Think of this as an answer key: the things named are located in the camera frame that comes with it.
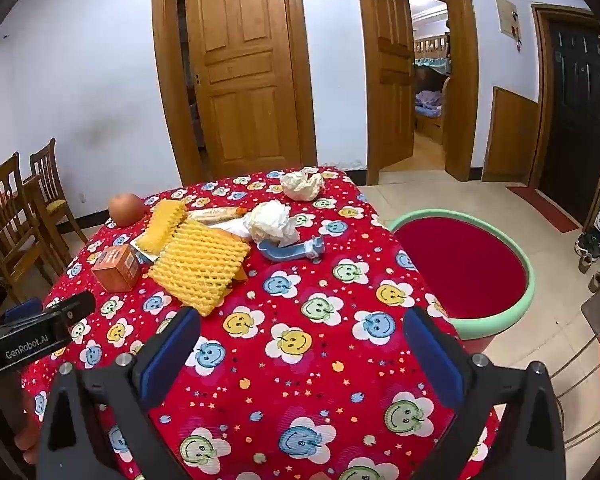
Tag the wooden wall panel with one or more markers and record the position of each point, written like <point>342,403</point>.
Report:
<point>512,135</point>

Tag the small yellow foam fruit net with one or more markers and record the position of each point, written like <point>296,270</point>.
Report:
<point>162,227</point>

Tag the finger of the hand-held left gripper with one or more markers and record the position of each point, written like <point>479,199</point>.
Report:
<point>22,307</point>
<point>77,304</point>

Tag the brown entrance door frame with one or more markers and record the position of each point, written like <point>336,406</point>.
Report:
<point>539,110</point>

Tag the white paper sheet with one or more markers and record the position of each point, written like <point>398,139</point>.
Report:
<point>144,255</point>

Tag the black entrance door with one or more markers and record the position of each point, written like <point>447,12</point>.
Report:
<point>577,110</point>

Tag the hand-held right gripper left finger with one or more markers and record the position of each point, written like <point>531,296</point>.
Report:
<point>167,355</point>

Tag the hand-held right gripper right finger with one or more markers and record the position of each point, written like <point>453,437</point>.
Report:
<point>432,360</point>

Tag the large white tissue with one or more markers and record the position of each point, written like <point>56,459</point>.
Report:
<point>272,222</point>

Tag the white plastic packet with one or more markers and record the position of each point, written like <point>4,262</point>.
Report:
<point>235,229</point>

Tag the open wooden door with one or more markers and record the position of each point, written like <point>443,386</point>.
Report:
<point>390,70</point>

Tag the long beige snack stick packet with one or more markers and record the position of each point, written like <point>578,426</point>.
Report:
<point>215,215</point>

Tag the red apple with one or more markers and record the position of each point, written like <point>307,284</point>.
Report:
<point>126,208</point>

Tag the blue plastic piece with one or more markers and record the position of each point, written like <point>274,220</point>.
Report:
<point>292,251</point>

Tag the framed wall notice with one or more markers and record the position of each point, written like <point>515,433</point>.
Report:
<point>506,17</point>

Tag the person's left hand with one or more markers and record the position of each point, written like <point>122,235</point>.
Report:
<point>26,440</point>

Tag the wooden bunk bed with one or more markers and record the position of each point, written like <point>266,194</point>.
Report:
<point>432,55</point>

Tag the large yellow foam fruit net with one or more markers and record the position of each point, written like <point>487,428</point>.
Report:
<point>200,265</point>

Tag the wooden door frame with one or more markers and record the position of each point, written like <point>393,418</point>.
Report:
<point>462,85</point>
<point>165,70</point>

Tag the wooden chair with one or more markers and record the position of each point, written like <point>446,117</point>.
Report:
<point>47,175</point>
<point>7,210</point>

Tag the small orange cardboard box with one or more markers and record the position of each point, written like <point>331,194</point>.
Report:
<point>116,267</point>

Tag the crumpled white plastic wrap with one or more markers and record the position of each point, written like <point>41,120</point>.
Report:
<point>302,183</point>

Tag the closed wooden door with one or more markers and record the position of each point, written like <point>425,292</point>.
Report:
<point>242,70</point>

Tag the red basin with green rim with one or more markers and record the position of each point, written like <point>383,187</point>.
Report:
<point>462,265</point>

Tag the red smiley flower tablecloth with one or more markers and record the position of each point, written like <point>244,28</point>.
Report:
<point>290,290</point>

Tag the red doormat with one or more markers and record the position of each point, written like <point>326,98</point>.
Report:
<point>542,208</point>

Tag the dark shoe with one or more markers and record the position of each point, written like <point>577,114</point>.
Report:
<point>596,281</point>
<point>591,244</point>
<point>586,263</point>

